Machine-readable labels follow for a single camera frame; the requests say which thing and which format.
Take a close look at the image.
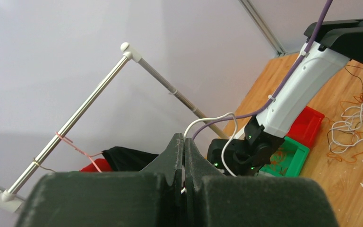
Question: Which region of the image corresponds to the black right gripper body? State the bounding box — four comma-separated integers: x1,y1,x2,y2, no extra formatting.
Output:
207,138,285,176

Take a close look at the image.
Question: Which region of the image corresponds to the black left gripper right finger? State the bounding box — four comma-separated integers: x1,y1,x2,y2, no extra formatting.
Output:
184,138,339,227

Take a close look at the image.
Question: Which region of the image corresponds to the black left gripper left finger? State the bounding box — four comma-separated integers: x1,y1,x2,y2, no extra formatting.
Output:
16,133,184,227

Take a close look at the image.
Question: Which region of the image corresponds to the cable bundle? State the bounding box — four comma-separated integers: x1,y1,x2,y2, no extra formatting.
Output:
324,64,363,164

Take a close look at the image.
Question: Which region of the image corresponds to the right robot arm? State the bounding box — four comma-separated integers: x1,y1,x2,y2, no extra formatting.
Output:
207,19,363,175

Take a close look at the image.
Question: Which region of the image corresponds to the green plastic bin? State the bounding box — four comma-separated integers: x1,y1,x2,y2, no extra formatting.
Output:
260,137,310,177

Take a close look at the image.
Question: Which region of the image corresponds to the black t-shirt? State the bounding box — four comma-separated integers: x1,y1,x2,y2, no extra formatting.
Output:
102,146,159,172

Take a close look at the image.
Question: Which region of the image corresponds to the red t-shirt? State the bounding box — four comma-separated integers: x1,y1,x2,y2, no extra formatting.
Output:
80,158,113,173

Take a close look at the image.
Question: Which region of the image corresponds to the red plastic bin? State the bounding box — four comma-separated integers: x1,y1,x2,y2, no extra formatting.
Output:
286,106,325,148

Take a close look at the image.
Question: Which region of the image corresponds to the pink clothes hanger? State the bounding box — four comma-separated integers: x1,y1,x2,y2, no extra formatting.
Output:
55,132,102,173

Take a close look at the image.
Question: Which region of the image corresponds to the white stand with metal pole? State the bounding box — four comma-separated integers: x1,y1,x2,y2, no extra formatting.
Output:
120,42,216,123

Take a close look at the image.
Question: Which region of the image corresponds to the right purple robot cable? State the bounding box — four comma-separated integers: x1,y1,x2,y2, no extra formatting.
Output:
191,0,334,141

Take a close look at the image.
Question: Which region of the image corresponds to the clothes rack metal frame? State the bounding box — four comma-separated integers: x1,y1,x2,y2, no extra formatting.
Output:
0,50,132,214

